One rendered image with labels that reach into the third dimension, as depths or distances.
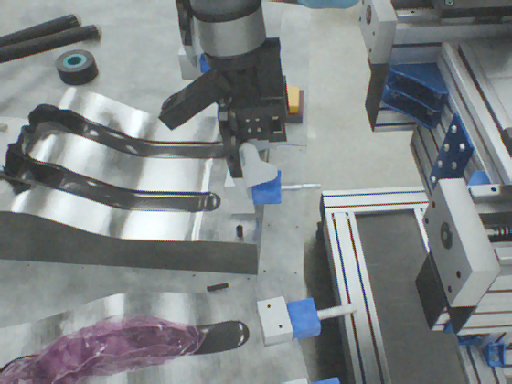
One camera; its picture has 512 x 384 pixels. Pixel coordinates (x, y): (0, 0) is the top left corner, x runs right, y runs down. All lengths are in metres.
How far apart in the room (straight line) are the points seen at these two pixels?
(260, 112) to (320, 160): 1.44
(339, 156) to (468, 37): 1.13
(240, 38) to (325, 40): 2.12
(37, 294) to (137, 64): 0.56
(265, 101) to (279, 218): 0.29
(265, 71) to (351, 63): 1.95
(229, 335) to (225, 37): 0.38
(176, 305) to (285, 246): 0.22
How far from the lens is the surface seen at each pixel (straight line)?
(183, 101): 0.62
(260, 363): 0.66
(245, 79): 0.59
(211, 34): 0.55
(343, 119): 2.20
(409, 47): 0.98
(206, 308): 0.69
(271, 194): 0.69
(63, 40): 1.22
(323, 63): 2.50
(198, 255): 0.74
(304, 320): 0.67
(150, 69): 1.15
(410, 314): 1.45
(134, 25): 1.30
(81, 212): 0.76
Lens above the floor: 1.48
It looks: 51 degrees down
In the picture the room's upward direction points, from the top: straight up
